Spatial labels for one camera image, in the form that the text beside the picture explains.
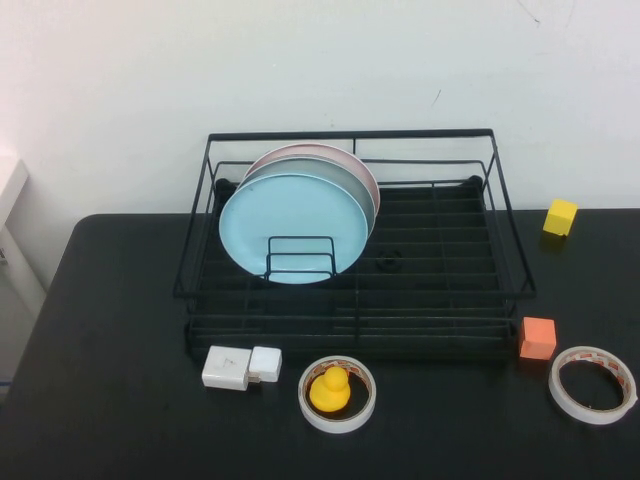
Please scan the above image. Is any light blue round plate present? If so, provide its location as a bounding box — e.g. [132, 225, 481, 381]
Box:
[218, 173, 370, 286]

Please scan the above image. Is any grey round plate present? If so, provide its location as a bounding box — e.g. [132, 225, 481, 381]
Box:
[244, 157, 377, 226]

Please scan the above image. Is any pink round plate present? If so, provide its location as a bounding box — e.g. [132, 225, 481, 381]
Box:
[243, 143, 382, 211]

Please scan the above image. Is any small white power adapter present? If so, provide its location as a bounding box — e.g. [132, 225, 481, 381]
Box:
[248, 346, 283, 384]

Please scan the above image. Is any yellow rubber duck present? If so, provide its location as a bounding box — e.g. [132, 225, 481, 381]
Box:
[308, 368, 351, 414]

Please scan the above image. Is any large white power adapter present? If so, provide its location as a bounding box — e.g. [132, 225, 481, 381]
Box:
[201, 345, 252, 393]

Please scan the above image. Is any white double-sided tape roll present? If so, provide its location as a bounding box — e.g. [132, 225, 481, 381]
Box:
[298, 354, 377, 434]
[547, 344, 638, 426]

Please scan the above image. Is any orange foam cube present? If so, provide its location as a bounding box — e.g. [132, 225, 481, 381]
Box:
[518, 316, 557, 361]

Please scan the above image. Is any yellow foam cube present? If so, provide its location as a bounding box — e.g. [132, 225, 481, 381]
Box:
[542, 198, 579, 236]

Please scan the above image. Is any white cabinet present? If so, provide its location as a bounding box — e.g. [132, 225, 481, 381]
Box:
[0, 149, 50, 396]

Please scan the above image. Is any black wire dish rack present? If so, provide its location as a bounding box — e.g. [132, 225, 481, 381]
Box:
[172, 128, 537, 362]

